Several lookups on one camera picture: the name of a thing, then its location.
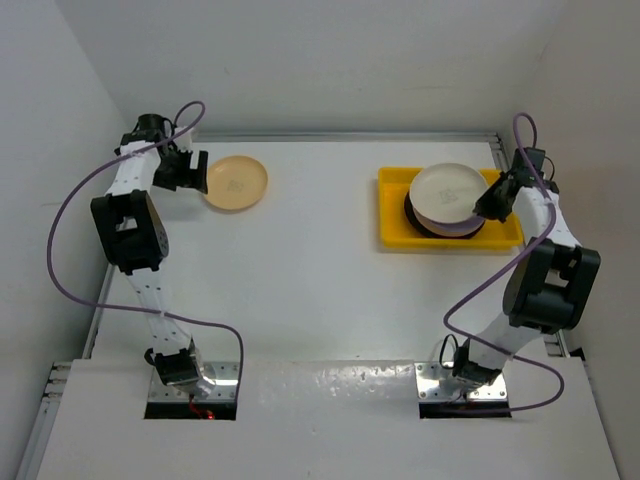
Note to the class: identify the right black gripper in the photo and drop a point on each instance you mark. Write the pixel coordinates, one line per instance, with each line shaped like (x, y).
(485, 206)

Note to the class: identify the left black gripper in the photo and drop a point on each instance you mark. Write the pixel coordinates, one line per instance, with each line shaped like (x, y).
(167, 182)

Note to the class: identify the cream white plate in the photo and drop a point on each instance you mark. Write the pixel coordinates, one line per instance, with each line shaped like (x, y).
(447, 192)

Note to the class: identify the orange plate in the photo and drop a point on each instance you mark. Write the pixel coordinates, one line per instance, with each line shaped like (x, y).
(236, 183)
(425, 225)

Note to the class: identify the purple plate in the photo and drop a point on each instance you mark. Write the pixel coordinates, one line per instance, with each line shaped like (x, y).
(464, 228)

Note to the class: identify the steel plate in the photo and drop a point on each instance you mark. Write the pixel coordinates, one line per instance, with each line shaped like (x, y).
(425, 232)

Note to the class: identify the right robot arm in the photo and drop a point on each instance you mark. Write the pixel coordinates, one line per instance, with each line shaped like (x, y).
(549, 286)

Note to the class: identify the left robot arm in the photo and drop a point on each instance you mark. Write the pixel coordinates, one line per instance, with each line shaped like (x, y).
(134, 239)

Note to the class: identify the yellow plastic bin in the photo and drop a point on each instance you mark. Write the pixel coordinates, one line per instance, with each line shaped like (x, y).
(396, 231)

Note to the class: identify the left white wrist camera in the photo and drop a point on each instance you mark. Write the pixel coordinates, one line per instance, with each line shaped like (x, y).
(184, 139)

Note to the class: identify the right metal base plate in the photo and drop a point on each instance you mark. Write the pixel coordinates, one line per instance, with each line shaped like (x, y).
(437, 385)

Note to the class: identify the metal base plate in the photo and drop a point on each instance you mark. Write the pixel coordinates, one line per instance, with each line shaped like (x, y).
(437, 385)
(217, 384)

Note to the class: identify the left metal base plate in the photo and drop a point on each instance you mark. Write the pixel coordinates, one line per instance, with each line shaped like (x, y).
(217, 384)

